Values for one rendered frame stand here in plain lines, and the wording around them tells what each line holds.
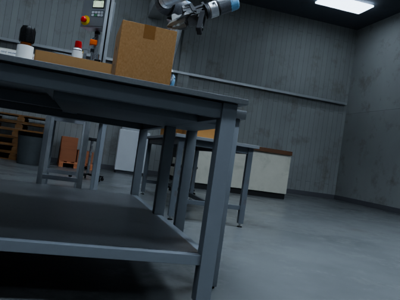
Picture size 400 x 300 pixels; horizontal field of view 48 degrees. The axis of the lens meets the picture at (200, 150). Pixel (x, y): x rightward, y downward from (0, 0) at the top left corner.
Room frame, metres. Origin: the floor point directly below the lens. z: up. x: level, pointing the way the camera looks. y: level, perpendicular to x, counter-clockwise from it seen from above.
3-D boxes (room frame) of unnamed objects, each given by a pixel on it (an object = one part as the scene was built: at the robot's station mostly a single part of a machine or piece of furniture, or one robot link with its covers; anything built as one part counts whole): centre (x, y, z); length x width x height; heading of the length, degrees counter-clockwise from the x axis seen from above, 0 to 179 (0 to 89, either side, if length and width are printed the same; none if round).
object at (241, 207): (5.16, 0.11, 0.39); 2.20 x 0.80 x 0.78; 14
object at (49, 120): (4.00, 1.19, 0.47); 1.17 x 0.36 x 0.95; 16
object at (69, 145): (10.13, 2.76, 0.33); 1.11 x 0.79 x 0.65; 14
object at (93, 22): (2.77, 0.75, 1.38); 0.17 x 0.10 x 0.19; 71
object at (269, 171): (10.17, -0.53, 0.49); 2.63 x 2.13 x 0.99; 14
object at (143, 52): (2.07, 0.33, 0.99); 0.30 x 0.24 x 0.27; 16
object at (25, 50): (2.50, 1.04, 1.03); 0.09 x 0.09 x 0.30
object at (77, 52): (2.27, 0.69, 0.98); 0.05 x 0.05 x 0.20
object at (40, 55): (1.69, 0.52, 0.85); 0.30 x 0.26 x 0.04; 16
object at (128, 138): (10.65, 1.59, 0.72); 0.74 x 0.66 x 1.45; 104
